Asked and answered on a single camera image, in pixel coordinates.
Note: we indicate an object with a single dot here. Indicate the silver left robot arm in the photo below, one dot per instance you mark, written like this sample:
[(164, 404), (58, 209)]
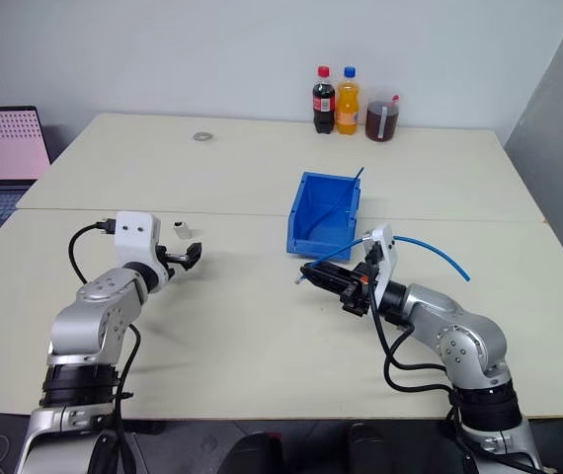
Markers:
[(95, 323)]

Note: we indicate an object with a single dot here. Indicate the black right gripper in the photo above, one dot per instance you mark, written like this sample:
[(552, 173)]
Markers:
[(358, 291)]

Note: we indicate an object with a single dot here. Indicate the cola bottle red cap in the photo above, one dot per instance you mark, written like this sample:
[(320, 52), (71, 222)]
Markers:
[(324, 106)]

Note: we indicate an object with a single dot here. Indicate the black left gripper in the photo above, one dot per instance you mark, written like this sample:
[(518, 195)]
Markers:
[(165, 269)]

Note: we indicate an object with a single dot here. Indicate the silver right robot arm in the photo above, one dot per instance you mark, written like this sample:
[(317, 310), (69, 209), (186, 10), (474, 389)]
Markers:
[(459, 336)]

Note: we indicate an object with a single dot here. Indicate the open grey laptop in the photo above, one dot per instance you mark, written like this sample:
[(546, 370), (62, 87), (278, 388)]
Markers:
[(0, 148)]

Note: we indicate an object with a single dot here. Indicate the orange soda bottle blue cap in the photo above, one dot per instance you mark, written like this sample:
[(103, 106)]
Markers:
[(347, 106)]

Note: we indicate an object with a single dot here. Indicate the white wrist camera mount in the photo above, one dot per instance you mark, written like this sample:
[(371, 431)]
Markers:
[(388, 257), (135, 237)]

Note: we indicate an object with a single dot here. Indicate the small white coupler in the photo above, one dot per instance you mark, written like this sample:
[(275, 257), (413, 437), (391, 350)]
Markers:
[(182, 230)]

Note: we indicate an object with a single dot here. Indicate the clear jug dark red liquid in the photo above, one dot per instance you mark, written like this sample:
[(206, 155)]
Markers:
[(382, 121)]

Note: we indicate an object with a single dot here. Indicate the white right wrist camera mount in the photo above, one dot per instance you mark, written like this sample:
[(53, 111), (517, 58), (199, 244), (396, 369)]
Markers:
[(388, 257)]

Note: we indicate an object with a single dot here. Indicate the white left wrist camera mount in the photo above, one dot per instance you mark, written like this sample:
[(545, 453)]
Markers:
[(135, 237)]

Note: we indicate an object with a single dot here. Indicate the blue plastic bin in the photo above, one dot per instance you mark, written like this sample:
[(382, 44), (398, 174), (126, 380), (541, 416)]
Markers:
[(318, 207)]

